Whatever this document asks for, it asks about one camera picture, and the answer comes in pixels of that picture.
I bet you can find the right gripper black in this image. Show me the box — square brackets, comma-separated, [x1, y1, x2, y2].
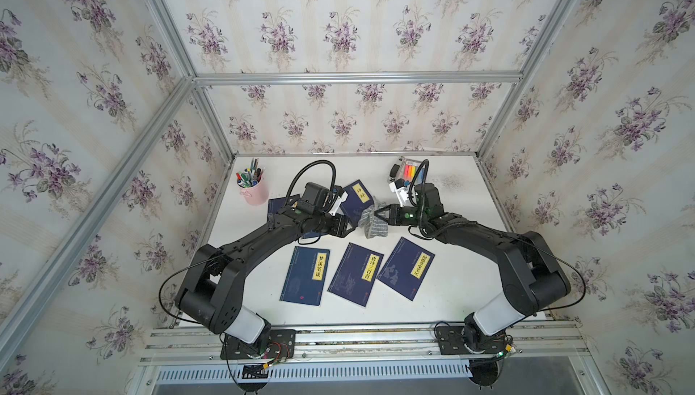
[373, 202, 428, 228]

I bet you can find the blue book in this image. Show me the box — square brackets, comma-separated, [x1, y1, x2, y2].
[280, 246, 330, 306]
[328, 242, 384, 307]
[267, 194, 300, 220]
[340, 180, 375, 227]
[378, 238, 435, 301]

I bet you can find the grey striped cleaning cloth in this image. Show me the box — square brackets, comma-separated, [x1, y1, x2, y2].
[358, 203, 388, 239]

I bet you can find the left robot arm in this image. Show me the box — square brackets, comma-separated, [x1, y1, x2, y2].
[174, 207, 356, 345]

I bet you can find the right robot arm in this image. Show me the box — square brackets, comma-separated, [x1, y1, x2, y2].
[375, 204, 571, 339]

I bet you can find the clear box of highlighters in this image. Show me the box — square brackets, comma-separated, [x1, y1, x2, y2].
[401, 158, 425, 184]

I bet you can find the grey black stapler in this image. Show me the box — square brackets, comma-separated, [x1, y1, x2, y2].
[388, 162, 405, 182]

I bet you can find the pink pen cup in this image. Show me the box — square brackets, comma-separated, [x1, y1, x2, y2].
[235, 158, 269, 206]

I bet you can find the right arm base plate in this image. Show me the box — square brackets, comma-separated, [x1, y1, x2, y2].
[434, 322, 513, 357]

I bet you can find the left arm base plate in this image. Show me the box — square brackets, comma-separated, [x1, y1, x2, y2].
[220, 329, 297, 362]

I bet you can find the aluminium rail frame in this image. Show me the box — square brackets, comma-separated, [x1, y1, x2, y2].
[130, 320, 601, 394]

